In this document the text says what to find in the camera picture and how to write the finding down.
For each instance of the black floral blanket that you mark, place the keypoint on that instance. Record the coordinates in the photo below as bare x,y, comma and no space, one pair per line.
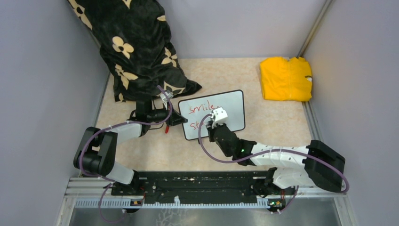
135,43

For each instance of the yellow folded cloth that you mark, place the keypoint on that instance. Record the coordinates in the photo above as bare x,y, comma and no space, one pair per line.
286,79

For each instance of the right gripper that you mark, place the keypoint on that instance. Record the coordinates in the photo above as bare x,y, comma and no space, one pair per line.
211,130

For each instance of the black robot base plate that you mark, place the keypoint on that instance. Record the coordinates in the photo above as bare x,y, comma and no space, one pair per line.
202,187

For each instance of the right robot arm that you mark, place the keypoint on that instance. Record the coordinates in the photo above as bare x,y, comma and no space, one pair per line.
287,163

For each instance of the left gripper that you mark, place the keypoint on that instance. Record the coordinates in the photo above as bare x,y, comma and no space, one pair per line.
175,119

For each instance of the black framed whiteboard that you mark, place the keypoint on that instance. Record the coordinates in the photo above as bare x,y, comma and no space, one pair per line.
195,109

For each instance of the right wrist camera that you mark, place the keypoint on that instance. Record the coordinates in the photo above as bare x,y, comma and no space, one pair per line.
218,117

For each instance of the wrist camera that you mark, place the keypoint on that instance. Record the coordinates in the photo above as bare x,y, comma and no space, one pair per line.
218,117
165,97

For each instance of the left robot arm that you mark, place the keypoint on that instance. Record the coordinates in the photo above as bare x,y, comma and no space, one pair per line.
96,154

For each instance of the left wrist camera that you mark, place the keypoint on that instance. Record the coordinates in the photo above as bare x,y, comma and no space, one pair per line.
165,97

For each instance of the aluminium side rail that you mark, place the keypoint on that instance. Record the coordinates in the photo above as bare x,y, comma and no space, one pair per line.
315,134

